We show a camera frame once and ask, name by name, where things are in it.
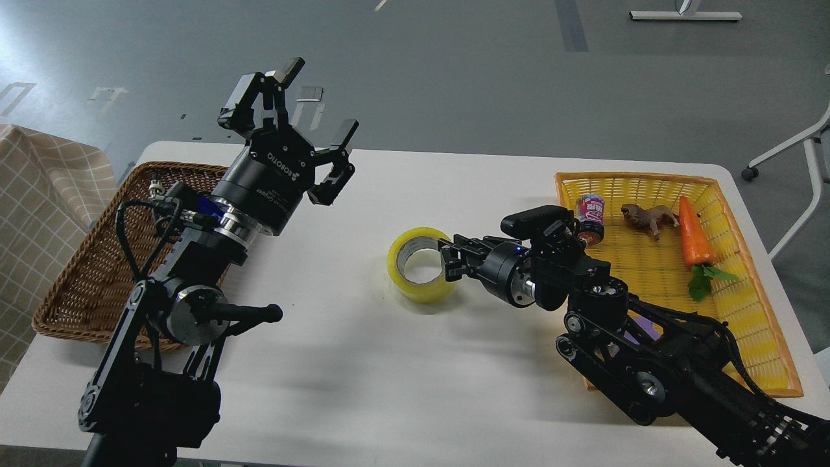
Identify yellow plastic basket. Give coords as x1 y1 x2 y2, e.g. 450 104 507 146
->
554 172 803 397

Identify brown wicker basket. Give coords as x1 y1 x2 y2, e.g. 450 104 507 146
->
32 162 226 344

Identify white stand base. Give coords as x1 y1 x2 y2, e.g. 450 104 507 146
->
628 1 744 23

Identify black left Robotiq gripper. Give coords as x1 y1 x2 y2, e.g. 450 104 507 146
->
211 57 360 236

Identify yellow tape roll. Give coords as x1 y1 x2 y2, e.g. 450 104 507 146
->
386 226 455 304

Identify toy carrot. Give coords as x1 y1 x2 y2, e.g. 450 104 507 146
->
679 196 739 302

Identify brown toy animal figure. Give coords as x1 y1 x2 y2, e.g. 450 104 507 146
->
621 204 681 241

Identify beige checkered cloth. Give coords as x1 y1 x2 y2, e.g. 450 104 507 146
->
1 124 117 385

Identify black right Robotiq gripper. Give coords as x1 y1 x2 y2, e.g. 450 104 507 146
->
438 235 536 307

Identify small pink drink can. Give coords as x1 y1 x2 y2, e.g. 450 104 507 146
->
575 194 606 247

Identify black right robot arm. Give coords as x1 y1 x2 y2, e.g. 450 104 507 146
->
438 205 829 466

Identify purple foam block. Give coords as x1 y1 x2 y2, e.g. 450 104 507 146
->
624 316 661 344

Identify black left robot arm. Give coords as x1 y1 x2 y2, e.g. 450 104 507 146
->
78 57 359 466

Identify white chair leg with caster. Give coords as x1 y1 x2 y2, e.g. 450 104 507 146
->
741 62 830 260

